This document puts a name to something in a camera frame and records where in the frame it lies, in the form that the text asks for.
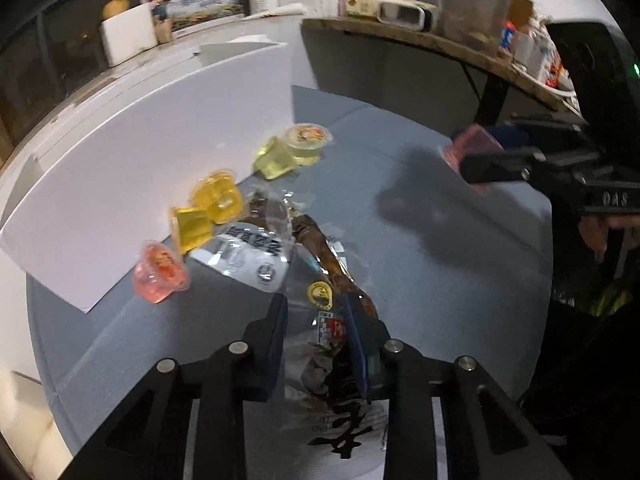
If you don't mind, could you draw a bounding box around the brown meat snack packet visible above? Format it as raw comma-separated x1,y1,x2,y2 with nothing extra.
246,186,392,461

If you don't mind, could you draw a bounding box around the person right hand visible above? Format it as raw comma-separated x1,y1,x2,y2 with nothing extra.
579,216,640,262

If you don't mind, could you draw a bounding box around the wooden side shelf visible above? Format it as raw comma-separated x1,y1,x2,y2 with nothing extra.
300,18,577,134

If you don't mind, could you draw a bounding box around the blue grey table mat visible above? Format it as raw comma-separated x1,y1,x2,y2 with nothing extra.
27,84,554,480

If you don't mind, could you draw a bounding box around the white silver snack packet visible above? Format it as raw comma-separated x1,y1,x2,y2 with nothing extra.
189,222,292,294

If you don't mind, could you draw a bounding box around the small red jelly cup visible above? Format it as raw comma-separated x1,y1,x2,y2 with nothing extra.
132,240,191,304

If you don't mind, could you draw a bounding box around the amber jelly cup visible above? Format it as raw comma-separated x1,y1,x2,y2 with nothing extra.
168,207,214,255

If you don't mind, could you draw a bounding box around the orange yellow jelly cup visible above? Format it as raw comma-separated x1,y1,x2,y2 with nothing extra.
190,169,243,226

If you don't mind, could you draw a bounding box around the pale yellow jelly cup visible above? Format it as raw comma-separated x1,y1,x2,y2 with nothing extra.
253,136,298,181

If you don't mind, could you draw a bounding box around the cartoon lid jelly cup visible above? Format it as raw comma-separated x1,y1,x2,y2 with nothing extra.
282,122,333,166

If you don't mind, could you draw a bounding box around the cream leather sofa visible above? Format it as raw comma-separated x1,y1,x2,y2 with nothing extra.
1,365,72,479

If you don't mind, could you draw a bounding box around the white cardboard storage box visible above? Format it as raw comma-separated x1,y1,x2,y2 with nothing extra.
1,42,293,312

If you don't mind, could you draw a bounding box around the rolled white paper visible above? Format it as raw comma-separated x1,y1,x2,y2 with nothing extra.
243,2,307,21

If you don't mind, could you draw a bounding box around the landscape printed long box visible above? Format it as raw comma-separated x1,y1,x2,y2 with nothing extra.
165,0,244,30

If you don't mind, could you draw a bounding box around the pink figurine toy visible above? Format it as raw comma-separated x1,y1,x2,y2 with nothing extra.
140,0,172,44

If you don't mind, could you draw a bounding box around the white foam box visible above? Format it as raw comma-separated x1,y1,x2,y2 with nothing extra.
100,3,158,67

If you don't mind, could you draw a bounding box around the yellow pomelo fruit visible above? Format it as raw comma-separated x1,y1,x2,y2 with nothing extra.
102,0,130,21

